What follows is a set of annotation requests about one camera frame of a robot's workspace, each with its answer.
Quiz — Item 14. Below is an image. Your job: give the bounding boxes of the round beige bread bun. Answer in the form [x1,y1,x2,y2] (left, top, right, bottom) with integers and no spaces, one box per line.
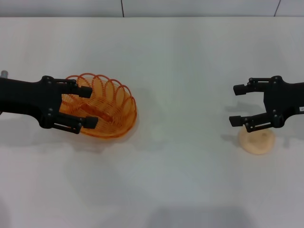
[238,128,276,155]

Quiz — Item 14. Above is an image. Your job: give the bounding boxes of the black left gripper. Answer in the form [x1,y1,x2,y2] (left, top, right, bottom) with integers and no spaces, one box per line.
[0,76,99,135]

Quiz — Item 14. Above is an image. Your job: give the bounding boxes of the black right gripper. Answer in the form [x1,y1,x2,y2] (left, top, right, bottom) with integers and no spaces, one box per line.
[228,76,304,133]

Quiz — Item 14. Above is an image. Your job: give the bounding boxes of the orange woven plastic basket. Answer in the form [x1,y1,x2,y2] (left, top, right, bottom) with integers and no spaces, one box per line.
[58,73,138,138]

